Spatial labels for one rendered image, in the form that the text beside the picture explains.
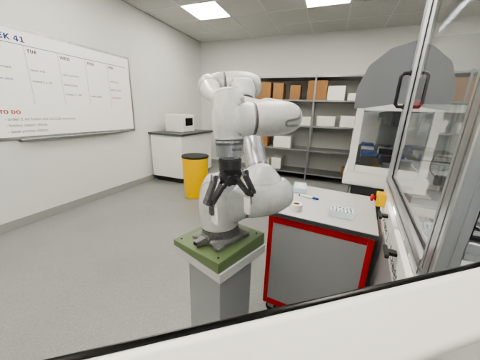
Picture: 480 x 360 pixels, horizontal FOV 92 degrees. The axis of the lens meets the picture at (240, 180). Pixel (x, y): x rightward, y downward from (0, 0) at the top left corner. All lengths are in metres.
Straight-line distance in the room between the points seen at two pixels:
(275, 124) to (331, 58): 4.66
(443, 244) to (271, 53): 5.18
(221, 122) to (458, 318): 0.61
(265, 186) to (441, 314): 0.76
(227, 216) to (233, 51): 5.17
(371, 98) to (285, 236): 1.12
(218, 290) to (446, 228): 0.75
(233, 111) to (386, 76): 1.39
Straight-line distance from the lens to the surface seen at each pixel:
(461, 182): 0.60
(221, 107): 0.70
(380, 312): 0.21
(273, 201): 0.93
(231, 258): 0.91
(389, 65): 1.93
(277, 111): 0.73
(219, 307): 1.06
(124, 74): 4.27
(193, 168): 3.45
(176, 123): 4.52
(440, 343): 0.23
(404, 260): 0.84
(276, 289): 1.67
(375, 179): 1.96
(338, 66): 5.32
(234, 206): 0.89
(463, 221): 0.63
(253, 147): 1.03
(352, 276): 1.48
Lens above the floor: 1.32
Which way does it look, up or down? 17 degrees down
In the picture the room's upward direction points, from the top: 2 degrees clockwise
